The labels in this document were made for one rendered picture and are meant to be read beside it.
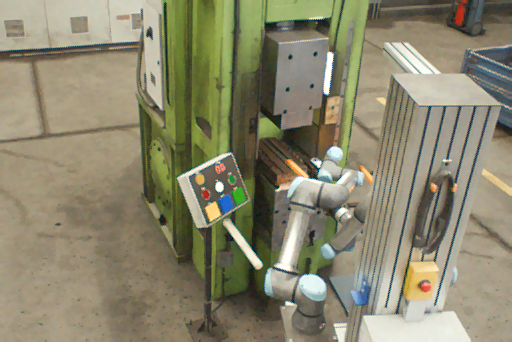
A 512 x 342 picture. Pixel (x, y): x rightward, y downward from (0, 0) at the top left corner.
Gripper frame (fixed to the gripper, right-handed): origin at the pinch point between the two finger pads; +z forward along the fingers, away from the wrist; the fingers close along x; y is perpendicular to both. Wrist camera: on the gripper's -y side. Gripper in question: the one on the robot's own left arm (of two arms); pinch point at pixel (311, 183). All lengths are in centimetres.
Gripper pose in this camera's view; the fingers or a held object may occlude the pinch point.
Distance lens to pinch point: 320.4
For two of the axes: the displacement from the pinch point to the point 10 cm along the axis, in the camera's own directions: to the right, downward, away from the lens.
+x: 9.0, -1.8, 4.0
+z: -2.5, 5.2, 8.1
